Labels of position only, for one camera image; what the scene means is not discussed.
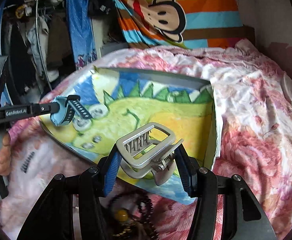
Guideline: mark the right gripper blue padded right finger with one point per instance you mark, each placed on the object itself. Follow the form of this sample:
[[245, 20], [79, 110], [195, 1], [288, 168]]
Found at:
[[186, 170]]

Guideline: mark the light blue wrist watch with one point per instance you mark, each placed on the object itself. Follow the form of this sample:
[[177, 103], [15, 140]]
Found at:
[[68, 107]]

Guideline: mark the pink floral bed quilt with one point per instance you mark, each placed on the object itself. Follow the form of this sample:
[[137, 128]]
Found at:
[[252, 95]]

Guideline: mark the blue polka dot curtain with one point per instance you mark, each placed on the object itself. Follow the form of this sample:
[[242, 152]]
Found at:
[[81, 34]]

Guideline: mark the black cap on hook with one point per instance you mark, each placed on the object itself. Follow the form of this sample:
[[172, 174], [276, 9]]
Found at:
[[97, 8]]

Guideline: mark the dinosaur painted shallow box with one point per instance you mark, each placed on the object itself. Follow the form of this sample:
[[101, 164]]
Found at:
[[122, 100]]

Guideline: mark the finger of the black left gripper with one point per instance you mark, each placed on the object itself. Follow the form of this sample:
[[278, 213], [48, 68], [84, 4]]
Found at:
[[19, 112]]

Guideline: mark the striped monkey cartoon blanket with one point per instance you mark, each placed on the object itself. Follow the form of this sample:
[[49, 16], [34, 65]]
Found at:
[[188, 24]]

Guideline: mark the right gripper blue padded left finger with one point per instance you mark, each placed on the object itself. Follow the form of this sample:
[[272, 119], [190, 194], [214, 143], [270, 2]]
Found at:
[[110, 171]]

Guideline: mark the person's left hand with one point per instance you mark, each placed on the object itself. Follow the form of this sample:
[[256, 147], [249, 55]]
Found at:
[[5, 155]]

